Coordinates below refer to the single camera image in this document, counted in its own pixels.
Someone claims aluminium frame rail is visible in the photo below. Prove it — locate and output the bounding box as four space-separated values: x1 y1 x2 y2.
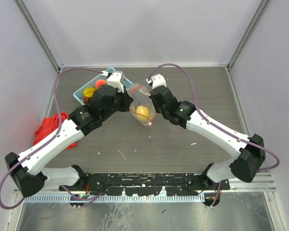
13 173 277 193

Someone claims red orange peach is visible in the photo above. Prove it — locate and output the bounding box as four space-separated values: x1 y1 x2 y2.
95 79 107 89

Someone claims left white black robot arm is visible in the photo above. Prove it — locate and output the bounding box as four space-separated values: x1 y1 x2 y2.
5 85 133 197

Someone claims red crumpled cloth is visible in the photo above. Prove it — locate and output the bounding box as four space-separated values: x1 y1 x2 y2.
33 112 77 150

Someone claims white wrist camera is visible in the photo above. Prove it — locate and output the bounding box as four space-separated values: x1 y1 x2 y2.
146 74 167 90
102 71 126 93

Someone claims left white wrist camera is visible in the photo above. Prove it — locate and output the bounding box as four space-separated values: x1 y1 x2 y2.
102 71 126 93

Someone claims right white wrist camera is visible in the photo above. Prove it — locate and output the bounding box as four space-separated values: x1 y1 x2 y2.
146 74 167 90

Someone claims light blue plastic basket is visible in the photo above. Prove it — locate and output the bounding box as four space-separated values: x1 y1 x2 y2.
73 67 134 102

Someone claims yellow mango slice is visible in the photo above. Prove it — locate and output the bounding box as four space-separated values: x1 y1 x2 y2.
83 87 97 97

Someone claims clear orange zip top bag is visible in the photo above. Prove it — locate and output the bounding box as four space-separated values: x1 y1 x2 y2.
129 83 158 127

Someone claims white slotted cable duct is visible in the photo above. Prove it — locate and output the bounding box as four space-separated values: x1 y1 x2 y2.
25 193 205 203

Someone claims yellow pear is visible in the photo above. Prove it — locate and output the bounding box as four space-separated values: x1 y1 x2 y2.
135 104 150 123

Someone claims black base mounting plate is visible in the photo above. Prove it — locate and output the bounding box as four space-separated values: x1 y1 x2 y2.
67 173 218 196

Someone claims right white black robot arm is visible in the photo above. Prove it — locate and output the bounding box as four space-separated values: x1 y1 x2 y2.
149 86 266 190

